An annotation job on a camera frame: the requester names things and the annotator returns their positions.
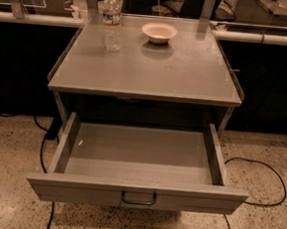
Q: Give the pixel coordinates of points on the grey top drawer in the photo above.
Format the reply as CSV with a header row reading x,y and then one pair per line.
x,y
95,163

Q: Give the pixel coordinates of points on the grey metal cabinet table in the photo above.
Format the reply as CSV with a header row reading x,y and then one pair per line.
x,y
190,68

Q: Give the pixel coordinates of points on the white paper bowl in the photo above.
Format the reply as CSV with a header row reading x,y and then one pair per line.
x,y
159,33

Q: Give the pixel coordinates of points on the plastic cup with straw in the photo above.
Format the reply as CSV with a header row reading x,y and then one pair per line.
x,y
159,9

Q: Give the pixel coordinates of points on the clear plastic water bottle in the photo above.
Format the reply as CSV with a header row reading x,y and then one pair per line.
x,y
111,12

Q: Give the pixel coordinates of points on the black top drawer handle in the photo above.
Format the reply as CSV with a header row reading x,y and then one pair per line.
x,y
138,199

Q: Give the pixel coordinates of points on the white horizontal rail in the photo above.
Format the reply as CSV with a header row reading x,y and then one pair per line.
x,y
76,23

